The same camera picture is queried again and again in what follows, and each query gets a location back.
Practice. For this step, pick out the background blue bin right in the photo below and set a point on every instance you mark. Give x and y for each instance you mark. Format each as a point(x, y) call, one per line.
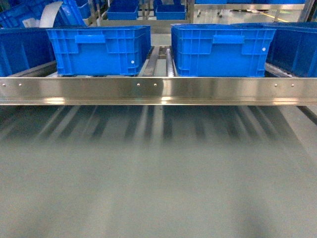
point(171, 12)

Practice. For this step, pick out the stainless steel shelf rack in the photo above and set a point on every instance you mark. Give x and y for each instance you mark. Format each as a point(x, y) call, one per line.
point(146, 89)

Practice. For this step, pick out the background blue bin left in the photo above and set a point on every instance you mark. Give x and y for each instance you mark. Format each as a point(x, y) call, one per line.
point(122, 12)

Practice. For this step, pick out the blue bin far right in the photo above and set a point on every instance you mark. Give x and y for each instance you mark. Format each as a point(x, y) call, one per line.
point(293, 48)

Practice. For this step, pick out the blue bin far left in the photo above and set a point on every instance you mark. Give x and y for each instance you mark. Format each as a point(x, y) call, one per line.
point(23, 48)

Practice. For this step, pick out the blue bin front left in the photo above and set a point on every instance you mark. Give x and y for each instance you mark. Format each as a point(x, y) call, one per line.
point(100, 51)

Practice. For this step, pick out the background blue bin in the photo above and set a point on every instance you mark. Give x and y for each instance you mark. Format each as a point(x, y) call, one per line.
point(171, 12)
point(122, 12)

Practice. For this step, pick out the blue bin front right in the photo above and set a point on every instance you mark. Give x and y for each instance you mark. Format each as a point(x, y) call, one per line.
point(218, 50)

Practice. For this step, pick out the tilted blue bin with paper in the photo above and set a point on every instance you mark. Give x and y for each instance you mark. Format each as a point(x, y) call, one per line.
point(68, 13)

